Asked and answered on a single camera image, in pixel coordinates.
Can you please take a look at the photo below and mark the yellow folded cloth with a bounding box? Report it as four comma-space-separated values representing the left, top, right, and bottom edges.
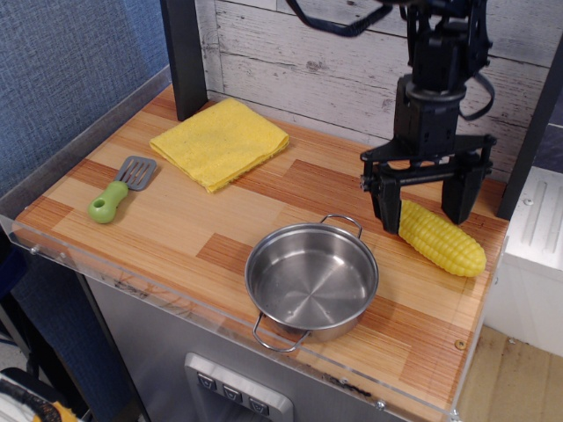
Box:
150, 98, 289, 193

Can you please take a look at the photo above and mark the white side cabinet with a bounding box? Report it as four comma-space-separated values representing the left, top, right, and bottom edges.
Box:
484, 167, 562, 356

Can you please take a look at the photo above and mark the black left frame post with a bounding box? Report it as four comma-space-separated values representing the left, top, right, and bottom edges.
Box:
160, 0, 208, 121

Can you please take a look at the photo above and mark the silver button control panel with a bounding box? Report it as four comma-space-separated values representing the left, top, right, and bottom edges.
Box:
184, 352, 294, 421

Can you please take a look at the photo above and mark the clear acrylic front guard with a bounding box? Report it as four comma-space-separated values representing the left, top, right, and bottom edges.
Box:
0, 214, 461, 418

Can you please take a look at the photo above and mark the black frame post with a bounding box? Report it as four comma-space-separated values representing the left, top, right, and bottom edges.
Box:
160, 0, 208, 121
489, 1, 562, 220

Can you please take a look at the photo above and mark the yellow black object bottom left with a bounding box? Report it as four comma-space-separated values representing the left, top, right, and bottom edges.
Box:
1, 377, 80, 421

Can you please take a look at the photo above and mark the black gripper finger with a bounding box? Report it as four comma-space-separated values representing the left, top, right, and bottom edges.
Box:
370, 175, 401, 234
442, 164, 487, 224

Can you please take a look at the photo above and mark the stainless steel pot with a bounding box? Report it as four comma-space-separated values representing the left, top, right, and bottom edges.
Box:
245, 218, 379, 353

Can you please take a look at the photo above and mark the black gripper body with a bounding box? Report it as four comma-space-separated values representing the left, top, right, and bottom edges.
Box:
361, 76, 495, 191

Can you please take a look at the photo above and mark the green handled grey spatula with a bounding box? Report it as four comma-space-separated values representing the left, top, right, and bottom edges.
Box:
88, 156, 157, 224

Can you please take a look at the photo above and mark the black right frame post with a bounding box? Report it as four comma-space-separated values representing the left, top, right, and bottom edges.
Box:
489, 1, 562, 220

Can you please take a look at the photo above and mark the yellow plastic corn cob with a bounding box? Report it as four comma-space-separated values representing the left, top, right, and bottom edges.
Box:
398, 200, 486, 277

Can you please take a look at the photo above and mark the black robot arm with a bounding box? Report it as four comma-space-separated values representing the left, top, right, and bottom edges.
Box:
361, 1, 496, 234

